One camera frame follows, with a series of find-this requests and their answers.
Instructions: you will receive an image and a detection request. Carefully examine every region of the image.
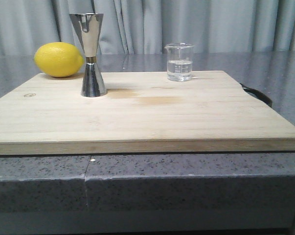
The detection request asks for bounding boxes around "yellow lemon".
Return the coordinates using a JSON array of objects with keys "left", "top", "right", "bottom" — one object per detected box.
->
[{"left": 34, "top": 42, "right": 84, "bottom": 78}]

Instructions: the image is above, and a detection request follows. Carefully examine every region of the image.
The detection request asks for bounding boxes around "grey curtain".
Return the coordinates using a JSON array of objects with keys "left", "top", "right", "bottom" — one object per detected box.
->
[{"left": 0, "top": 0, "right": 295, "bottom": 56}]

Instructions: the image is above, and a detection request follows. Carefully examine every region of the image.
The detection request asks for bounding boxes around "steel double jigger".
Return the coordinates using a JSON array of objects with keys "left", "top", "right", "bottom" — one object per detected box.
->
[{"left": 69, "top": 13, "right": 107, "bottom": 97}]

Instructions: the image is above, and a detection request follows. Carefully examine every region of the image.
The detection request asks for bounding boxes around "small glass beaker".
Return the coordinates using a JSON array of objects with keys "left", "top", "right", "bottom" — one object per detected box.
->
[{"left": 164, "top": 43, "right": 194, "bottom": 82}]

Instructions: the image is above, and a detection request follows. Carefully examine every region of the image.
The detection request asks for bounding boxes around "wooden cutting board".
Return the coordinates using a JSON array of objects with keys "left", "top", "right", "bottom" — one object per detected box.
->
[{"left": 0, "top": 71, "right": 295, "bottom": 155}]

